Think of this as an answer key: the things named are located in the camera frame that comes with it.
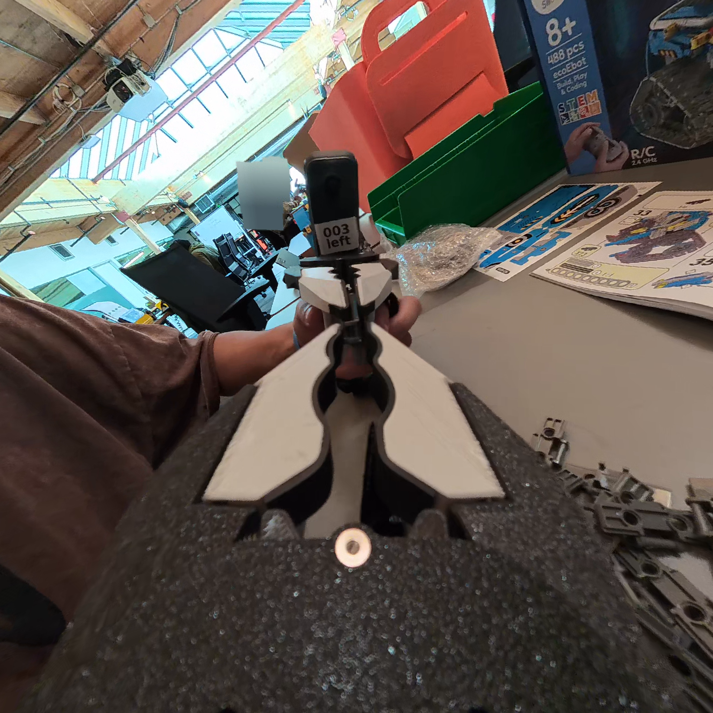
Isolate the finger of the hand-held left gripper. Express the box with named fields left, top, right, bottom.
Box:
left=298, top=269, right=350, bottom=312
left=355, top=266, right=394, bottom=308

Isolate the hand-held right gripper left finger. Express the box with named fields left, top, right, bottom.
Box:
left=202, top=323, right=343, bottom=524

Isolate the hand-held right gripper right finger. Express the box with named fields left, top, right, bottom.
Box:
left=367, top=322, right=507, bottom=509

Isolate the single grey track piece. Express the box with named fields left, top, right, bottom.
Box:
left=341, top=309, right=369, bottom=357

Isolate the pile of grey track links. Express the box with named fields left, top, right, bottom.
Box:
left=528, top=417, right=713, bottom=694

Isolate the person's left forearm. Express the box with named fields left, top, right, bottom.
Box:
left=213, top=323, right=296, bottom=398

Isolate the grey desk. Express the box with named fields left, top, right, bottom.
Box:
left=267, top=164, right=713, bottom=713

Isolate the person's left hand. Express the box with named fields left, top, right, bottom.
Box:
left=292, top=296, right=423, bottom=392

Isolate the clear bag of small parts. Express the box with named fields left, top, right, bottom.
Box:
left=395, top=223, right=503, bottom=300

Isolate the green plastic bin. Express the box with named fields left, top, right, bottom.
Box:
left=367, top=81, right=567, bottom=247

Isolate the blue sticker sheet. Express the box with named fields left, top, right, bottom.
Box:
left=475, top=181, right=662, bottom=283

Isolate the open instruction booklet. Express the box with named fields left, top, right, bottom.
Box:
left=531, top=190, right=713, bottom=322

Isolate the printed toy set box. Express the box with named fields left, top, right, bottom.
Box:
left=522, top=0, right=713, bottom=177

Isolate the white ceiling camera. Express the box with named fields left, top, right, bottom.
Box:
left=105, top=59, right=153, bottom=111

